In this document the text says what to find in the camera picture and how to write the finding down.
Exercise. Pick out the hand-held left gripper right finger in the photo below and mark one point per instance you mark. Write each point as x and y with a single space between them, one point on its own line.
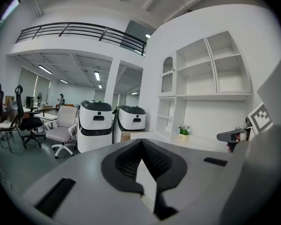
196 184

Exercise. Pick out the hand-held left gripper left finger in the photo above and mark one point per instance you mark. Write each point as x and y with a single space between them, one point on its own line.
96 196

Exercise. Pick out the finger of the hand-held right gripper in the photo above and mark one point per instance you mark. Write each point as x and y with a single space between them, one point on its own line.
233 147
227 136

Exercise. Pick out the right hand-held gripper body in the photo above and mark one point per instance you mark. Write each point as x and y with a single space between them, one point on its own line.
261 118

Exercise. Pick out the person's grey shirt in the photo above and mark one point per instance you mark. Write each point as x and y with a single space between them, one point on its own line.
267 172

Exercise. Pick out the small potted flower plant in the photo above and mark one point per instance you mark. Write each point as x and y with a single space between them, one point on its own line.
183 131

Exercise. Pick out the brown cardboard box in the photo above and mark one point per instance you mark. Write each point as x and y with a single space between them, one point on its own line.
131 136

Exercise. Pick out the white black mobile robot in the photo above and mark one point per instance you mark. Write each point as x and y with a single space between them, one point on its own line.
94 125
131 121

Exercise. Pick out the white office chair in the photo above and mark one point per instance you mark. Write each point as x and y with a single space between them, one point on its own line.
65 125

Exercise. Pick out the black mesh office chair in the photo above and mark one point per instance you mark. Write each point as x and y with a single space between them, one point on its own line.
28 121

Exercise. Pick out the brown chair with white cushion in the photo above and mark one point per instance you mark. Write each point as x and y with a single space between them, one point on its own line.
7 125

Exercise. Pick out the standing fan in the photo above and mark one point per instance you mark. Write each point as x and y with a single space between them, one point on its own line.
39 97

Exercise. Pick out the black monitor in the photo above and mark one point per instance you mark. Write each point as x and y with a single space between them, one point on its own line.
29 101

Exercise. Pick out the black balcony railing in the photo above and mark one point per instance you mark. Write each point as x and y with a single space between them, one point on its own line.
84 27

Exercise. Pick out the white wall shelf unit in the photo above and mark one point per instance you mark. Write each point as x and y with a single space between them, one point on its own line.
201 116

